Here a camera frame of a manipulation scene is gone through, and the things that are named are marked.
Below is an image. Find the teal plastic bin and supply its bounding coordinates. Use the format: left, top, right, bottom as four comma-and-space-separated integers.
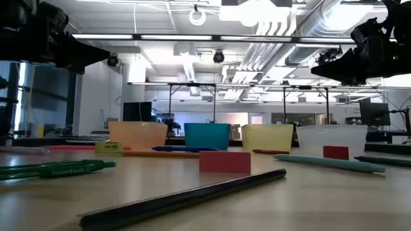
184, 123, 231, 151

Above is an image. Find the dark blue pen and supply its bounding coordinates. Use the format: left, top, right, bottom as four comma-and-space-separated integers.
151, 146, 220, 153

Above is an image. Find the orange pencil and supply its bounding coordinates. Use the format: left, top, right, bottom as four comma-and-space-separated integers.
120, 150, 200, 158

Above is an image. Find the black pencil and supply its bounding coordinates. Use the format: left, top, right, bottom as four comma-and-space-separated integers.
78, 168, 288, 231

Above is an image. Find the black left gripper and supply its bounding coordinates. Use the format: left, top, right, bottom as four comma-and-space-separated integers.
19, 0, 111, 74

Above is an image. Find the silver ventilation duct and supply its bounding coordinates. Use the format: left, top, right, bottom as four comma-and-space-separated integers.
284, 0, 386, 67

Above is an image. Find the white ring ceiling fixture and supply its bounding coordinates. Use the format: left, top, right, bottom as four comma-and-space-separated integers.
188, 8, 207, 27

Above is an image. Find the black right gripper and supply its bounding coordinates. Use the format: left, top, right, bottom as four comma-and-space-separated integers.
310, 17, 391, 86

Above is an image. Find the clear plastic bin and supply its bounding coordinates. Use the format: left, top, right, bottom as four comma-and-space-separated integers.
295, 124, 369, 152

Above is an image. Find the black right table frame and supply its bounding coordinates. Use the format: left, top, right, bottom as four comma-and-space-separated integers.
364, 142, 411, 154

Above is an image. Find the teal pen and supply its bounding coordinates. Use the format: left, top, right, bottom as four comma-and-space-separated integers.
273, 154, 387, 174

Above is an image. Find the distant ceiling light strip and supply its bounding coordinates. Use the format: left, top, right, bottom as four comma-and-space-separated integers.
127, 81, 383, 92

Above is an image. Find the black metal stand frame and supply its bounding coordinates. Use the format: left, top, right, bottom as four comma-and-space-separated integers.
282, 85, 330, 125
168, 82, 217, 124

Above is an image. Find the pink pencil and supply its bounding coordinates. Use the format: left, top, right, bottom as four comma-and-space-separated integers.
50, 144, 132, 151

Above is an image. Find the black left table frame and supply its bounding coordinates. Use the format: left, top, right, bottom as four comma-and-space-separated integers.
9, 136, 97, 148

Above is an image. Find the yellow plastic bin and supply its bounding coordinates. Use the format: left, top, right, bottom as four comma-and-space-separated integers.
241, 124, 294, 151

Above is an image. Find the orange plastic bin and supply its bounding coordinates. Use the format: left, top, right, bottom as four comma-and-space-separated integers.
108, 121, 168, 150

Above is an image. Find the long LED light bar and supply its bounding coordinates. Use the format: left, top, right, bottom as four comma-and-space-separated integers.
71, 33, 356, 45

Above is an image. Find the black computer monitor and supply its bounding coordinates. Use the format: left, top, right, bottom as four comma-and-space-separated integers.
359, 101, 392, 127
123, 101, 153, 123

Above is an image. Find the pink rectangular eraser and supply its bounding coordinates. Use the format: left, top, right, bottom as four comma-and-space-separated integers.
198, 151, 252, 175

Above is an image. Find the cardboard box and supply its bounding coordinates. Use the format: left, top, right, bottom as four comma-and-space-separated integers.
230, 124, 242, 141

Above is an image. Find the dark red eraser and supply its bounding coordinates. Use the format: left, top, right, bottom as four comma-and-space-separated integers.
322, 145, 350, 161

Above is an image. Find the yellow container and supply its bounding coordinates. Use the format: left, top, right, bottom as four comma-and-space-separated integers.
31, 123, 45, 139

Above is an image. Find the black table frame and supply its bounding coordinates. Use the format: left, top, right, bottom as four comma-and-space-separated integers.
364, 142, 411, 154
9, 136, 97, 148

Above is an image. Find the green pen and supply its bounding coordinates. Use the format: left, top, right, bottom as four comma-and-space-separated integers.
0, 159, 118, 181

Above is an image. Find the black ceiling spotlight cluster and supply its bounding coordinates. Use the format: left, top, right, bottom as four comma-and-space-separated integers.
316, 47, 343, 65

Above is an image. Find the yellow-green eraser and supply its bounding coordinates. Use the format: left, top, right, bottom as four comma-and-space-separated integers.
94, 141, 123, 154

